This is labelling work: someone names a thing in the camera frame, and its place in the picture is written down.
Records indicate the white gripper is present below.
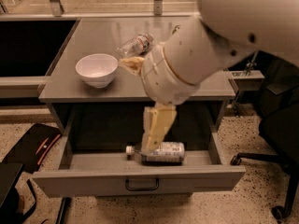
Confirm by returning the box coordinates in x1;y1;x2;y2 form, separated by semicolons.
119;42;199;153

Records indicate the blue plastic bottle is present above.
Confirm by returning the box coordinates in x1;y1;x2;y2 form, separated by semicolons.
125;142;185;163

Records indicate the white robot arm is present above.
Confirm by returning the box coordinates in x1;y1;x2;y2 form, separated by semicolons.
121;0;299;153

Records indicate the clear plastic water bottle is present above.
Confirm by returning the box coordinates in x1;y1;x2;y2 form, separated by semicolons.
115;34;153;59

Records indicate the grey cabinet with counter top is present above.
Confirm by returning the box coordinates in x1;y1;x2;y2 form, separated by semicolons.
37;15;236;135

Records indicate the grey open top drawer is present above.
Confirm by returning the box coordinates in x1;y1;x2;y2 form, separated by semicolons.
33;127;245;197

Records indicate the white bowl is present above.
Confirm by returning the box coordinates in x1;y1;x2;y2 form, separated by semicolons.
75;53;118;88

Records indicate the silver soda can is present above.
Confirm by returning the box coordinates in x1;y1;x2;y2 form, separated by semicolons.
172;25;181;35

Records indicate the black office chair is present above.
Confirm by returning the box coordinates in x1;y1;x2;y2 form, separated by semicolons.
230;60;299;220

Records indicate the black box at left edge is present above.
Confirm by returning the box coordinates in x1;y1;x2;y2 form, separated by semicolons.
0;162;22;224

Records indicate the black drawer handle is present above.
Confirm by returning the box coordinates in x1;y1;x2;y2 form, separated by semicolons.
125;178;160;191

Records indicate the grey metal bracket with rod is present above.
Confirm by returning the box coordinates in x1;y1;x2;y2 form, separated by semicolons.
225;51;264;91

